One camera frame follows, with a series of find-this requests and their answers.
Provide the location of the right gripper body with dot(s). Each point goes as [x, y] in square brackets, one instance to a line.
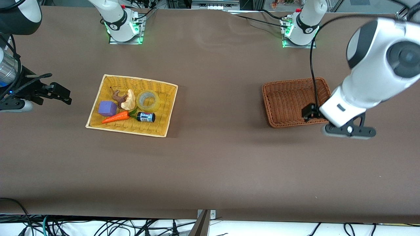
[29, 90]

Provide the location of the clear yellowish tape roll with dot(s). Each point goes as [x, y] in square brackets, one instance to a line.
[140, 104]

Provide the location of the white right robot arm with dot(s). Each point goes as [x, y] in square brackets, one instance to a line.
[115, 19]

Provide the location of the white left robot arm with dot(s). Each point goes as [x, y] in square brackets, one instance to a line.
[377, 65]

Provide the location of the brown wicker basket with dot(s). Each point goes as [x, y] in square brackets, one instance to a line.
[282, 101]

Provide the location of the purple foam cube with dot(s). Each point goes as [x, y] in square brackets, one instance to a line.
[107, 108]

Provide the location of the brown toy piece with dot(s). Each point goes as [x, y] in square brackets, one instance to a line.
[117, 96]

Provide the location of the orange toy carrot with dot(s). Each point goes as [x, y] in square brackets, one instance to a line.
[116, 117]

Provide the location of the beige croissant toy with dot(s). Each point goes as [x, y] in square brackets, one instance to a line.
[129, 101]

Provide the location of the small black bottle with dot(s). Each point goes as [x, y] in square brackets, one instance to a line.
[146, 117]

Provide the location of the yellow wicker basket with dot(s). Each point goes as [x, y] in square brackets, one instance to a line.
[157, 98]

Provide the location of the colourful toy pile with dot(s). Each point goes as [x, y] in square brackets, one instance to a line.
[282, 2]

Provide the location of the black electronics box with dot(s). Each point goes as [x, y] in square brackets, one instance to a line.
[215, 4]

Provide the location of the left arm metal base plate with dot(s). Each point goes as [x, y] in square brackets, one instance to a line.
[286, 44]

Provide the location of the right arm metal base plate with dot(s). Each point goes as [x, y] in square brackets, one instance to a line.
[141, 31]

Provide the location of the aluminium frame rail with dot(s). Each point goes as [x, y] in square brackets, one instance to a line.
[405, 14]

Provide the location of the metal table bracket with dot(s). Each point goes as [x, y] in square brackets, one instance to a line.
[212, 213]

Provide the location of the brown post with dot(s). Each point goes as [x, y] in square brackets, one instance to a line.
[200, 226]

